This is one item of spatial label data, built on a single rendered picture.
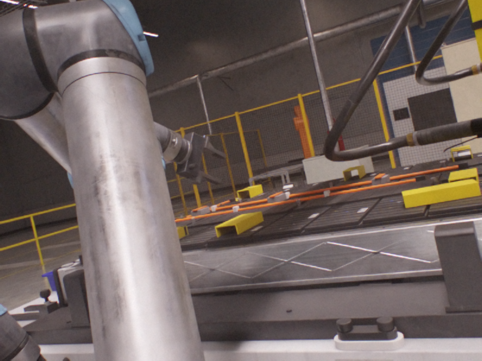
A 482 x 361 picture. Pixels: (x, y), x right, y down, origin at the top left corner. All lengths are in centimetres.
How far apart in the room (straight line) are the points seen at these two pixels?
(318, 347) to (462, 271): 28
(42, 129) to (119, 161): 33
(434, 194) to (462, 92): 466
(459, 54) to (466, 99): 51
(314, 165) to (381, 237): 486
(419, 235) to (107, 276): 67
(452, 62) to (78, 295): 509
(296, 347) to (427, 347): 23
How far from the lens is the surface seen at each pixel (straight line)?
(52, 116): 82
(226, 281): 117
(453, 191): 111
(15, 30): 67
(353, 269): 103
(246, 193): 233
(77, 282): 124
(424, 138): 141
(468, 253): 82
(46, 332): 138
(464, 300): 84
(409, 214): 105
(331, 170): 577
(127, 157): 54
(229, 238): 121
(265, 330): 96
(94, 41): 63
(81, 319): 127
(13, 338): 113
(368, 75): 112
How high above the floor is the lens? 120
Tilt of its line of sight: level
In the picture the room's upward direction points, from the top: 13 degrees counter-clockwise
